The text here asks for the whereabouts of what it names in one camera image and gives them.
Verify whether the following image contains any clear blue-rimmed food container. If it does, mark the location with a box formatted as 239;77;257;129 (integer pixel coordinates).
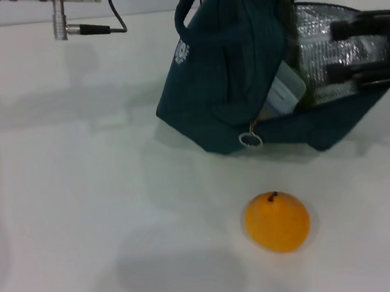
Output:
259;58;310;119

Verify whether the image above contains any orange citrus fruit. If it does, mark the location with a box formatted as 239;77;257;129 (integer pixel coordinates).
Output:
241;187;314;257

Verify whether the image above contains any dark teal insulated lunch bag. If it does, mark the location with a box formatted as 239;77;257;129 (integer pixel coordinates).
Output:
144;0;390;169

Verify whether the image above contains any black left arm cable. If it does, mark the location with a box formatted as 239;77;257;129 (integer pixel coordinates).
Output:
64;0;128;40

